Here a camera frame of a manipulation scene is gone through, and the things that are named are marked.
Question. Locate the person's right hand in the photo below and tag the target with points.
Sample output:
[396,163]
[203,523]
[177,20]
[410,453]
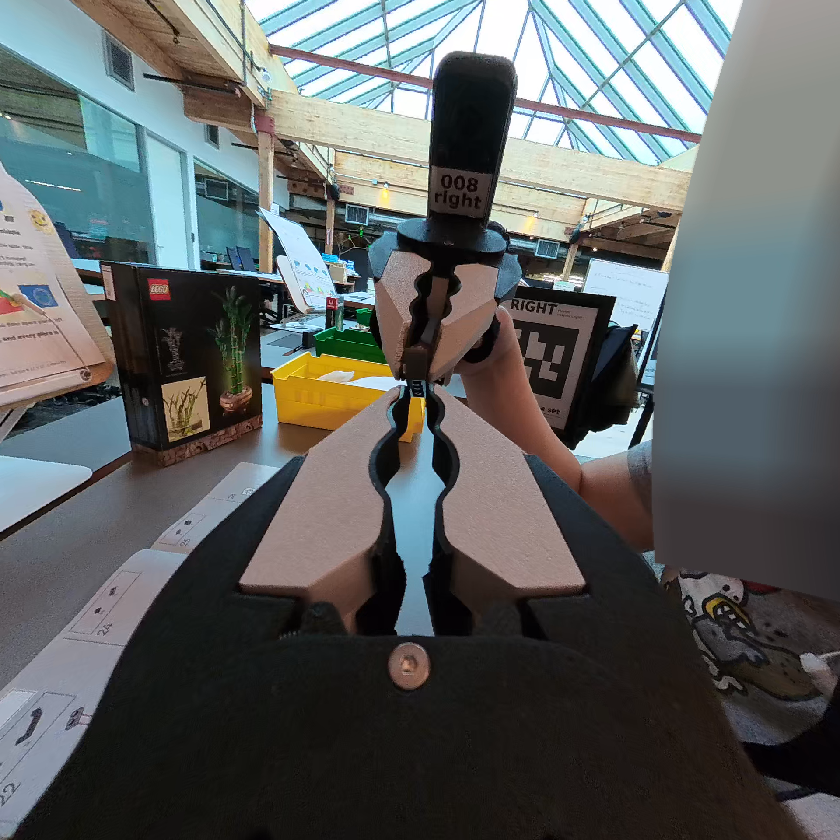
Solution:
[508,380]

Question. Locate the green plastic bin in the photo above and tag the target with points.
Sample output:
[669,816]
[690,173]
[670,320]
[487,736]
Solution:
[364,317]
[341,346]

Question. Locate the instruction booklet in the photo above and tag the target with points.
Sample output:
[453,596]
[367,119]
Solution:
[98,610]

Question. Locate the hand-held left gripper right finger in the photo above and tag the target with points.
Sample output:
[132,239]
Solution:
[505,518]

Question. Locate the yellow plastic bin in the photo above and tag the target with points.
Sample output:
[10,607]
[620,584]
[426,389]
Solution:
[308,397]

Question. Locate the person's right forearm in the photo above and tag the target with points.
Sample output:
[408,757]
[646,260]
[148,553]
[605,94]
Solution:
[558,472]

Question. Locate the small box red label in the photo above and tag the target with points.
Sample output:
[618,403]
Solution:
[334,313]

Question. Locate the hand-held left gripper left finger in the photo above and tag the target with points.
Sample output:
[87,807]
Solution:
[321,518]

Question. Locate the white plastic bag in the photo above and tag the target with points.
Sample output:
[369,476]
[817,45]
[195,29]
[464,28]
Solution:
[348,380]

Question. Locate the wooden display board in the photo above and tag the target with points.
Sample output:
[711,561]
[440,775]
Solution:
[92,328]

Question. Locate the grey desk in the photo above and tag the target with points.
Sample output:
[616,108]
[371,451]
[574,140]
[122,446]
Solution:
[65,544]

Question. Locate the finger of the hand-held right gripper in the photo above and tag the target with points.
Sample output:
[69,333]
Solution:
[476,295]
[394,295]

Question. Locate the white display stand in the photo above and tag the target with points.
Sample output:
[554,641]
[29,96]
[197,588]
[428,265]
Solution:
[39,489]

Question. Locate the grey printed shirt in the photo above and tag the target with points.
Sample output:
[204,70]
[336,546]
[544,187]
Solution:
[754,630]

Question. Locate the black-and-white marker sign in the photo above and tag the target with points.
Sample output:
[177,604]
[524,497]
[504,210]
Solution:
[564,341]

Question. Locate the black building set box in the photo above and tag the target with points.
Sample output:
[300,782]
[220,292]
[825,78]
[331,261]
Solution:
[184,367]

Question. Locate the background instruction sheet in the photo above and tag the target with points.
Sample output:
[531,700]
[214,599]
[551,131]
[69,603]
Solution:
[302,256]

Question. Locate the white whiteboard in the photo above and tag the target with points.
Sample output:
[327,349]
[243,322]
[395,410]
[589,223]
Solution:
[623,289]

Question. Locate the small dark brick assembly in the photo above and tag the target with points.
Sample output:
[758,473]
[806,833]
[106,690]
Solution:
[415,364]

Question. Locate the printed instruction sheet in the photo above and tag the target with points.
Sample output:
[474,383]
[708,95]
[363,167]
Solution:
[33,295]

